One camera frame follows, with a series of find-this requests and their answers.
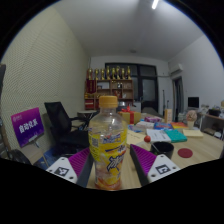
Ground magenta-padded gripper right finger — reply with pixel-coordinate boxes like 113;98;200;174
129;143;181;187

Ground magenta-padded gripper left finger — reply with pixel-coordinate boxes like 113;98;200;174
45;146;95;189

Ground yellow-label orange-cap drink bottle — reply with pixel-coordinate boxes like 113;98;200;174
87;95;128;192

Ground black mug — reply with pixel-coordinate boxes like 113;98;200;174
149;141;175;160

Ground flat round red coaster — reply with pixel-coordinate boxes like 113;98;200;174
177;147;194;159

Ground red-ball stirrer stick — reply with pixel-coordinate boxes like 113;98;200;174
143;135;160;154

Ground white booklet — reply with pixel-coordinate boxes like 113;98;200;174
145;128;172;144

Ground teal book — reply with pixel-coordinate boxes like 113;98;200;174
163;128;188;144

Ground beige book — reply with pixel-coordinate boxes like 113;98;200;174
126;129;146;148

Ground blue book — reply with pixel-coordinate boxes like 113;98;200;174
127;124;145;134
153;122;174;131

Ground black office chair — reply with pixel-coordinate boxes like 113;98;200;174
44;101;91;156

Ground orange book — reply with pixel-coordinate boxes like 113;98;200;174
171;121;189;130

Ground yellow gift box red ribbon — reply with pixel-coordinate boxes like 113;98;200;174
118;105;142;126

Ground purple sign board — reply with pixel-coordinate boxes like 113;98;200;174
10;106;45;149

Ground small round grey table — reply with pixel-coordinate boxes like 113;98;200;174
77;109;98;120

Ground pink flowers in white pot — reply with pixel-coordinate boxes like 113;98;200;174
185;109;198;130

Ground wooden side desk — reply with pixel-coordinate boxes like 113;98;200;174
199;111;224;138

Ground computer monitor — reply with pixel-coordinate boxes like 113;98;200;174
187;96;200;109

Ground black box device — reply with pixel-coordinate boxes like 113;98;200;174
208;108;222;118

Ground dark glass door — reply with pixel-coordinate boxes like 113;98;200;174
104;62;159;104

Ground wooden shelf unit with trophies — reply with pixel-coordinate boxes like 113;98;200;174
83;65;135;111

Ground white wall air conditioner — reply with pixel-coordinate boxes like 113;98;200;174
169;63;184;75

